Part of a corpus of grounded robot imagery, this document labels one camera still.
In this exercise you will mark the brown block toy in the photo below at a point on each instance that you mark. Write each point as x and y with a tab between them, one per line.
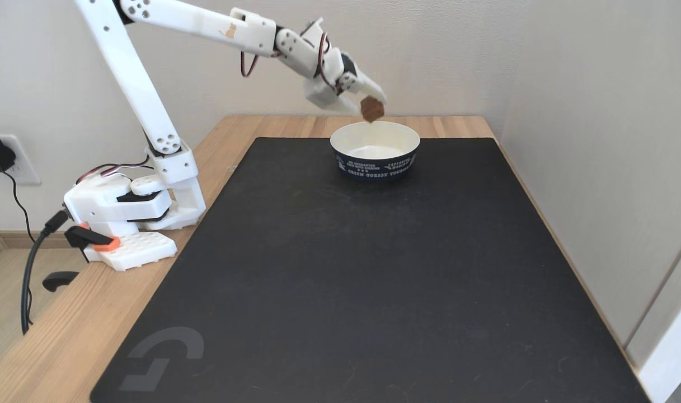
372	108

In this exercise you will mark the white wall outlet plate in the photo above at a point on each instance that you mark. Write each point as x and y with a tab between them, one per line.
24	168

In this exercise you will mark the white door frame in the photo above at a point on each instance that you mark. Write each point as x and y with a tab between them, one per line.
667	347

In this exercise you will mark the dark blue paper bowl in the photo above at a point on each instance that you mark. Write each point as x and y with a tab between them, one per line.
374	159

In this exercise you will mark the black orange table clamp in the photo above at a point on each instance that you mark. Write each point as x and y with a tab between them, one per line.
94	239

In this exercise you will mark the black desk mat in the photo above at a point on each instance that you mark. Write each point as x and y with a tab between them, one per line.
374	291

